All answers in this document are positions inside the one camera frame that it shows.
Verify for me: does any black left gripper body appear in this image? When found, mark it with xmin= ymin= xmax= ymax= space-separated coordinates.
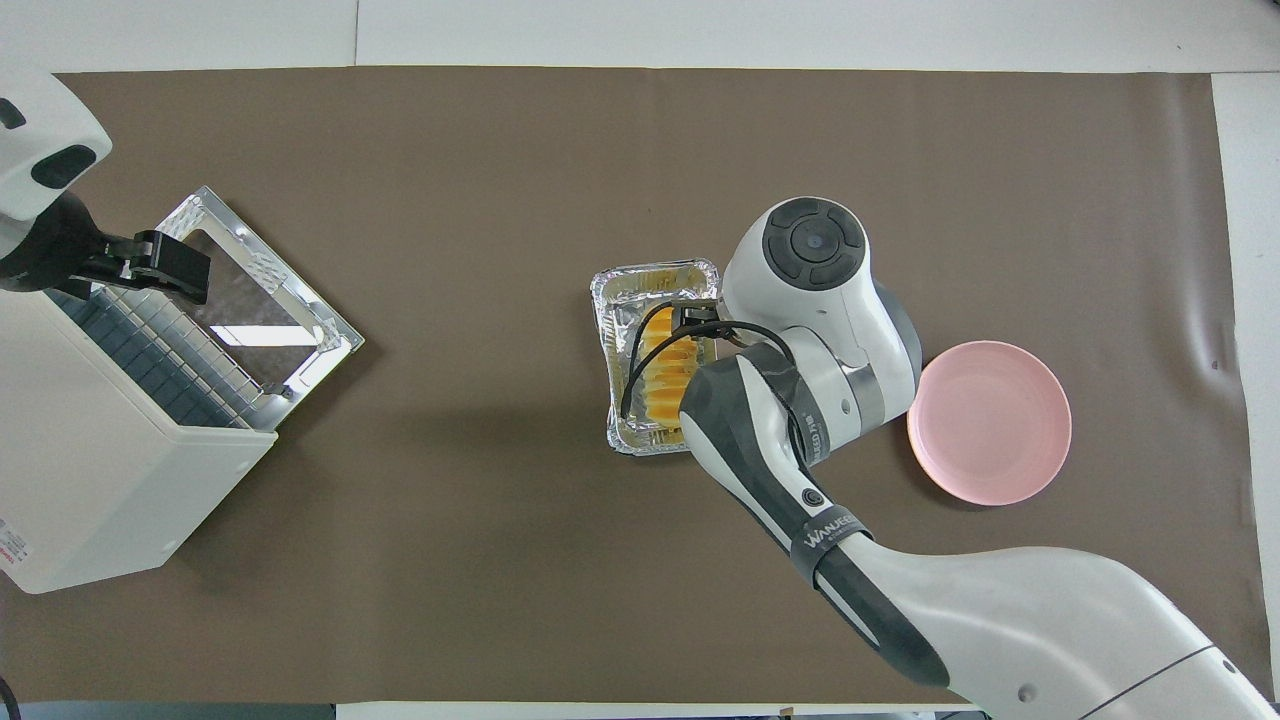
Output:
xmin=0 ymin=193 xmax=104 ymax=293

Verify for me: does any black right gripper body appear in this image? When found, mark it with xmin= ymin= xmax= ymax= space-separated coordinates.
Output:
xmin=672 ymin=300 xmax=723 ymax=346

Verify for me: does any sliced yellow bread loaf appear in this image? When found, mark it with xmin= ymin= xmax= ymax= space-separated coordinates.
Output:
xmin=630 ymin=305 xmax=709 ymax=433

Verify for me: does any aluminium foil tray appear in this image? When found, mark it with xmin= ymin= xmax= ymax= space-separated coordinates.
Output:
xmin=590 ymin=258 xmax=723 ymax=457

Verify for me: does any glass and metal oven door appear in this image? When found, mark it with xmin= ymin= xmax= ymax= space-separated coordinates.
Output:
xmin=140 ymin=186 xmax=365 ymax=411

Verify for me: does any cream toaster oven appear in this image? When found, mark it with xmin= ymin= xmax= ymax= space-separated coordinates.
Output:
xmin=0 ymin=283 xmax=279 ymax=595

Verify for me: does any pink round plate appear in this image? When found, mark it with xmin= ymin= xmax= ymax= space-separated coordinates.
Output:
xmin=907 ymin=340 xmax=1073 ymax=507

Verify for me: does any brown paper table mat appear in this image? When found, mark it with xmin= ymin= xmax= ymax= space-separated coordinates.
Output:
xmin=0 ymin=66 xmax=1276 ymax=704

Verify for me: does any wire oven rack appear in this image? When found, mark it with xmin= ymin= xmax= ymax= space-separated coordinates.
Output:
xmin=48 ymin=280 xmax=275 ymax=431

